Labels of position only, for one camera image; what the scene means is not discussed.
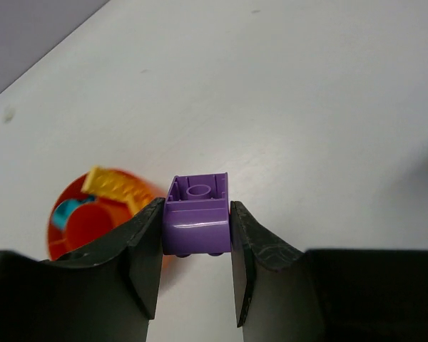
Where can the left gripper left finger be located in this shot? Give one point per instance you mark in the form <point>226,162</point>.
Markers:
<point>106,290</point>

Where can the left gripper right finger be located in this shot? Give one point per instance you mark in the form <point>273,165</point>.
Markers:
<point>283,294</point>

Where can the cyan rounded lego brick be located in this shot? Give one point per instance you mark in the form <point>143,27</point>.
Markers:
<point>64,210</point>

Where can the long yellow lego plate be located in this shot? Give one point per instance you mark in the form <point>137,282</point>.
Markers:
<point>118,187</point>

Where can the purple lego plate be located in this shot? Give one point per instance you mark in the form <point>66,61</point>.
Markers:
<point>196,216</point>

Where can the orange round divided container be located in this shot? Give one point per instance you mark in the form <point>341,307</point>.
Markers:
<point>88,222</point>

